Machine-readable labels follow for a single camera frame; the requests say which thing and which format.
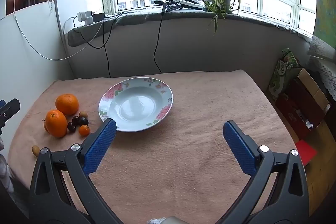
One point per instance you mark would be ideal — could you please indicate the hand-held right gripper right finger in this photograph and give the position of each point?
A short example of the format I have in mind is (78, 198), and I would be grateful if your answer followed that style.
(237, 148)

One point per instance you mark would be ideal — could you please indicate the pink towel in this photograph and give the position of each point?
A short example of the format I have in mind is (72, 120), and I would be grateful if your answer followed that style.
(170, 161)

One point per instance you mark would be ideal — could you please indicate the wall map poster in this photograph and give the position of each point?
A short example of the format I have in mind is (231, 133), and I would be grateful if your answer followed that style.
(324, 3)

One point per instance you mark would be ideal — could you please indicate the black power adapter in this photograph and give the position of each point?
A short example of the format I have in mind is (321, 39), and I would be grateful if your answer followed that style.
(98, 17)

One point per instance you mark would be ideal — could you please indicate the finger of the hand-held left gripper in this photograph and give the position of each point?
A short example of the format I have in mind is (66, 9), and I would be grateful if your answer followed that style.
(11, 106)

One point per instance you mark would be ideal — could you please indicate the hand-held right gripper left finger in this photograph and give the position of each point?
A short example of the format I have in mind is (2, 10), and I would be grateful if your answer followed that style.
(101, 145)

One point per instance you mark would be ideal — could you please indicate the floral white plate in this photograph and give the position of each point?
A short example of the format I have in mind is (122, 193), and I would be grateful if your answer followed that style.
(136, 106)

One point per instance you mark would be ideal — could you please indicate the person's right forearm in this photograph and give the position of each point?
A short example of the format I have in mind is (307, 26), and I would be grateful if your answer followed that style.
(168, 220)

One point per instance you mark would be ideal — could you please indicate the large orange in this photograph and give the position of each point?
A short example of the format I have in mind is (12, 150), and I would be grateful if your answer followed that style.
(67, 104)
(56, 123)

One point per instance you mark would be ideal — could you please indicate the red flat card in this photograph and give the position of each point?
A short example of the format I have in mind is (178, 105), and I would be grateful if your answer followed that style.
(305, 151)

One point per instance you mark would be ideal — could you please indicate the green printed bag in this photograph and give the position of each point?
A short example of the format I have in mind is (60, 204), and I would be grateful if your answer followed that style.
(282, 74)

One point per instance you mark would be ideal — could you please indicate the tangerine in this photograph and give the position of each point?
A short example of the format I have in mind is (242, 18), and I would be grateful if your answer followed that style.
(84, 130)

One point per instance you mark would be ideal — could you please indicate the small brown kiwi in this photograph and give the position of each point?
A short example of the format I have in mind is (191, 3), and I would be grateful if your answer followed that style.
(83, 114)
(35, 150)

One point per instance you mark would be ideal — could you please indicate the open cardboard box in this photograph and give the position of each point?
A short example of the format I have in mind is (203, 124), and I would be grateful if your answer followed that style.
(312, 87)

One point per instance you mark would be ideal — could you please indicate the white power charger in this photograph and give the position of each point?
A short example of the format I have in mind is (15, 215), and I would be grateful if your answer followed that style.
(83, 14)
(89, 21)

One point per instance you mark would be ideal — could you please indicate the white lace cloth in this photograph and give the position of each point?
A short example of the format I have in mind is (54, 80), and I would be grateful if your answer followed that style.
(326, 74)

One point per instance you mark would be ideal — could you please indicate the white panel board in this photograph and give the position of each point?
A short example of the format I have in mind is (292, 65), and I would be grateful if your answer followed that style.
(26, 56)

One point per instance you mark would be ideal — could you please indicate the dark purple plum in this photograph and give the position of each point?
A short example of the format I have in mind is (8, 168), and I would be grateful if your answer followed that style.
(75, 119)
(71, 126)
(84, 121)

